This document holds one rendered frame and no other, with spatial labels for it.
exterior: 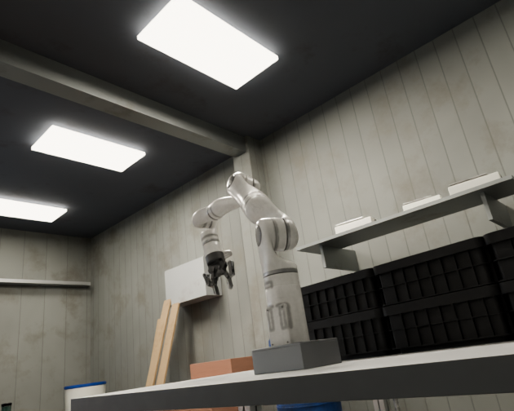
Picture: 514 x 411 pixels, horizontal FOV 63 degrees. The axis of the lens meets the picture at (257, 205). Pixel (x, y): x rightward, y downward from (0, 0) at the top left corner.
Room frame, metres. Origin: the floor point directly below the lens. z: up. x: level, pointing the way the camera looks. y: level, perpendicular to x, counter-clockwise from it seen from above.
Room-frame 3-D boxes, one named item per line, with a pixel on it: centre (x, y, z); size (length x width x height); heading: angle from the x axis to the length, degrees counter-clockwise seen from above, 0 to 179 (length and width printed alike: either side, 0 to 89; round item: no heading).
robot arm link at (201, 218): (1.63, 0.21, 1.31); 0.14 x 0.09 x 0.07; 37
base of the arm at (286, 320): (1.10, -0.04, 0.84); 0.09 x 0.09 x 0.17; 53
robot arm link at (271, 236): (1.10, -0.03, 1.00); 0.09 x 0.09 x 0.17; 17
